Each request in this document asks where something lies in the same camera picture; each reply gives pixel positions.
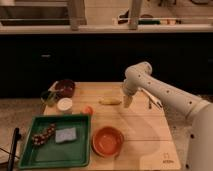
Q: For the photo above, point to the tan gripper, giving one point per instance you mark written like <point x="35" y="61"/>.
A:
<point x="127" y="100"/>

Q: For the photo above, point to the yellow banana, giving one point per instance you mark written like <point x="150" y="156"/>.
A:
<point x="109" y="101"/>

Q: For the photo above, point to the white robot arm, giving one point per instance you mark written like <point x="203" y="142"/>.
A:
<point x="195" y="108"/>

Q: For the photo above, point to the orange red bowl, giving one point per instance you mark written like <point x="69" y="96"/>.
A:
<point x="107" y="141"/>

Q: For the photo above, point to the dark red bowl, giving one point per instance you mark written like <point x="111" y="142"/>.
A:
<point x="65" y="88"/>

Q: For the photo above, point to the small orange fruit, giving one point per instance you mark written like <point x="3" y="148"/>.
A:
<point x="87" y="110"/>

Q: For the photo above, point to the blue sponge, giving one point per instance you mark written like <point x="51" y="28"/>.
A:
<point x="63" y="135"/>

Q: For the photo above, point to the green glass cup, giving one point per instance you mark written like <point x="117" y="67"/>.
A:
<point x="49" y="98"/>

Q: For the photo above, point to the green plastic tray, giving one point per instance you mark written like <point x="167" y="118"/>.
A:
<point x="53" y="154"/>

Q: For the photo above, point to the bunch of red grapes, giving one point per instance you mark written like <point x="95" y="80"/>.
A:
<point x="41" y="138"/>

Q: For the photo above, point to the black stand post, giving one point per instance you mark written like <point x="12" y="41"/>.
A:
<point x="16" y="137"/>

